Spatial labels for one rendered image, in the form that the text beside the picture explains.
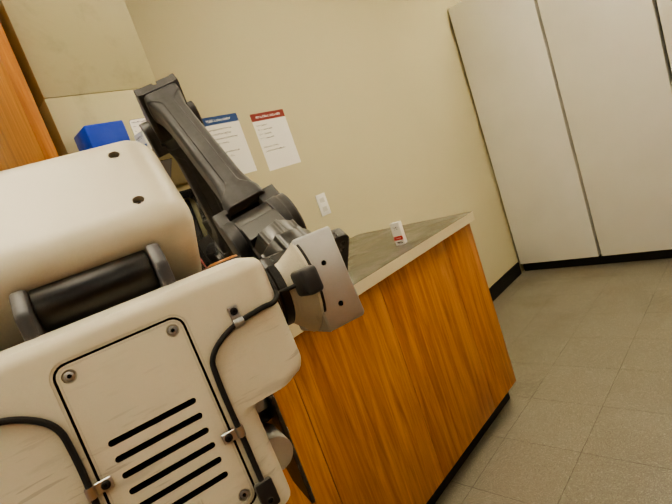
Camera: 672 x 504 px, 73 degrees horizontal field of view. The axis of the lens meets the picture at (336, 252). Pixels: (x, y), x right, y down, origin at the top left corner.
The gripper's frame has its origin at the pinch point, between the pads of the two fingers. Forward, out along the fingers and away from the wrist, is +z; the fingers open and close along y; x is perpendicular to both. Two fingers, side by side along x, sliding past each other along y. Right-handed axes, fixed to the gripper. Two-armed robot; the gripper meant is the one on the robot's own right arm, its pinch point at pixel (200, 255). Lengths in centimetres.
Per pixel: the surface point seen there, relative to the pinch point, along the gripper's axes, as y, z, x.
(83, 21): 71, 5, -11
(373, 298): -41, -22, -34
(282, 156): 9, 47, -89
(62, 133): 46.0, 5.5, 11.5
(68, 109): 51, 5, 7
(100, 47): 64, 5, -11
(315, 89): 31, 46, -132
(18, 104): 54, -1, 19
